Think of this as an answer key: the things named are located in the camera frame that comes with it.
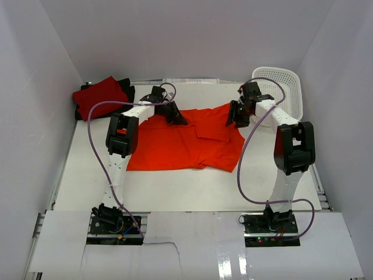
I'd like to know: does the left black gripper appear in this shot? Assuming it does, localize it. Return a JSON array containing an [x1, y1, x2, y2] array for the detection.
[[157, 101, 188, 125]]

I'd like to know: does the folded red t shirt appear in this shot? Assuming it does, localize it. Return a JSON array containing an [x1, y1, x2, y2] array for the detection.
[[72, 76, 131, 123]]

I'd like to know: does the white label strip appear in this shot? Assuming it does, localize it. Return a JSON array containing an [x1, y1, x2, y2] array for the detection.
[[163, 78, 220, 85]]

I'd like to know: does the orange t shirt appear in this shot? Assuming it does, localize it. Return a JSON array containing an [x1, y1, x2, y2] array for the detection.
[[126, 104, 245, 172]]

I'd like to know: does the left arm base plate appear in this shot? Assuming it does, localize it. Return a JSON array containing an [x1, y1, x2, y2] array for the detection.
[[86, 214, 143, 246]]

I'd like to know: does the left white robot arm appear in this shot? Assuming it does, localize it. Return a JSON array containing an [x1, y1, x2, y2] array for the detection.
[[87, 82, 188, 233]]

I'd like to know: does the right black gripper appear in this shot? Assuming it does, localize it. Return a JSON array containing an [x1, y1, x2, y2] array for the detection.
[[226, 100, 253, 129]]

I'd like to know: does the white plastic basket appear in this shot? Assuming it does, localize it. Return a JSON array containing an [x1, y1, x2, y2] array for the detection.
[[252, 66, 303, 120]]

